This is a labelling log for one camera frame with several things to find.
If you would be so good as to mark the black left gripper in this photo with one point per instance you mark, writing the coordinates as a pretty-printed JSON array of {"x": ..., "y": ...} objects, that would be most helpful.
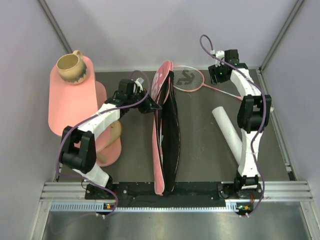
[{"x": 148, "y": 104}]

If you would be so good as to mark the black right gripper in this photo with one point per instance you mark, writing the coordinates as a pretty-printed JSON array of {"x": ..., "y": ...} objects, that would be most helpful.
[{"x": 213, "y": 71}]

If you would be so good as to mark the pink racket bag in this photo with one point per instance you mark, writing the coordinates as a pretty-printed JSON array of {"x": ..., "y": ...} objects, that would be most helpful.
[{"x": 165, "y": 155}]

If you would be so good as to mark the white shuttlecock tube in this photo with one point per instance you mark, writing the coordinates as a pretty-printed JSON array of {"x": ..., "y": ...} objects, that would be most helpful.
[{"x": 233, "y": 140}]

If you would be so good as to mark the white pink badminton racket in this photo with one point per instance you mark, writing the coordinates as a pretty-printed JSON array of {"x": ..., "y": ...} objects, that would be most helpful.
[{"x": 161, "y": 100}]

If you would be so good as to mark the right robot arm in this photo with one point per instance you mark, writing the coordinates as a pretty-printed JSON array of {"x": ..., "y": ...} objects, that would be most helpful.
[{"x": 252, "y": 118}]

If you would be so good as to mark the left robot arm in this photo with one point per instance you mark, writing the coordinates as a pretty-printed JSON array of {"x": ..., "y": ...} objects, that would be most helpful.
[{"x": 78, "y": 143}]

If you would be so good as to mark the pink two-tier side table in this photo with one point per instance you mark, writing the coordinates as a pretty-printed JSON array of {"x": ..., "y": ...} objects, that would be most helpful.
[{"x": 70, "y": 104}]

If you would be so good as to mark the beige ceramic mug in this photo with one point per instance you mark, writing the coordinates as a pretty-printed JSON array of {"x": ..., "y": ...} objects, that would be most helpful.
[{"x": 72, "y": 68}]

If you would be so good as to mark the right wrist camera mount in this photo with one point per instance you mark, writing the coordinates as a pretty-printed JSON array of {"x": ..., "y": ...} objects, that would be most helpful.
[{"x": 220, "y": 55}]

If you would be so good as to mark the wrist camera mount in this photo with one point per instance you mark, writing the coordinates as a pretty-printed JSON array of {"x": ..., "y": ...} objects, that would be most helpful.
[
  {"x": 139, "y": 84},
  {"x": 220, "y": 55}
]

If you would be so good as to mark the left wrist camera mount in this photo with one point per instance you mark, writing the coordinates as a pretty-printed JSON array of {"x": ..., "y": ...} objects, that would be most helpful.
[{"x": 139, "y": 84}]

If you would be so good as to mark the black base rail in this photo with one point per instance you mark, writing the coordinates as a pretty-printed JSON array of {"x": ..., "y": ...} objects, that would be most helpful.
[{"x": 184, "y": 194}]

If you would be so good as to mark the grey slotted cable duct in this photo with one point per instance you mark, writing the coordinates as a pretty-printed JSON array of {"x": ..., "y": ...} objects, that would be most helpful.
[{"x": 81, "y": 207}]

